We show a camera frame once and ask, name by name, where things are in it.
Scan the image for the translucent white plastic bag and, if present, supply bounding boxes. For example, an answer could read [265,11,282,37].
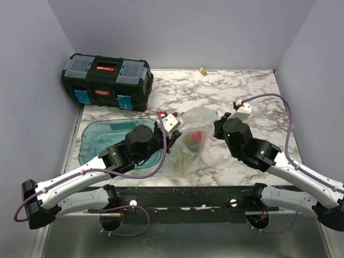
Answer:
[162,107,218,176]

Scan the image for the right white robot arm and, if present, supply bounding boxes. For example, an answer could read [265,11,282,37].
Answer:
[214,113,343,232]

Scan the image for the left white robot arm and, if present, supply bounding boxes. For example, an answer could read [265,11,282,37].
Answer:
[14,123,182,230]

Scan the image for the red fake fruit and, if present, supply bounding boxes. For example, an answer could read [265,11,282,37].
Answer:
[186,131,203,144]

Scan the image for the small yellow blue object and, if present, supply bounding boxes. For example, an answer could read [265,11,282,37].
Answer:
[199,68,207,76]

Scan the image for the teal transparent plastic tray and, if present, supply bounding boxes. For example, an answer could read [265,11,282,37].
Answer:
[78,118,154,165]

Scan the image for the black plastic toolbox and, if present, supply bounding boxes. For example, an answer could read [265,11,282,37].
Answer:
[61,53,154,112]

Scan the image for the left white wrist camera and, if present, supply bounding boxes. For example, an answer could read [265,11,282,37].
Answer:
[156,113,181,134]

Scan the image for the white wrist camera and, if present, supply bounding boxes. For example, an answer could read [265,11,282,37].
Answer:
[230,100,252,121]
[156,113,181,134]

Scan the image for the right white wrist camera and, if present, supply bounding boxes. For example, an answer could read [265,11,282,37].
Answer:
[230,100,252,121]

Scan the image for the black metal base rail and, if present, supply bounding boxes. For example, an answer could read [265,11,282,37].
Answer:
[101,184,278,225]

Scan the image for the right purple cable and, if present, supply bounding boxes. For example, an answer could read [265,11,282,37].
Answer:
[238,92,344,234]

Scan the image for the purple cable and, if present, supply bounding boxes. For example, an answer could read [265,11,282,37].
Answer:
[13,114,169,238]
[238,92,344,234]

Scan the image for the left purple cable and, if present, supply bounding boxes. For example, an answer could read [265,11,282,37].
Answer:
[13,114,169,238]

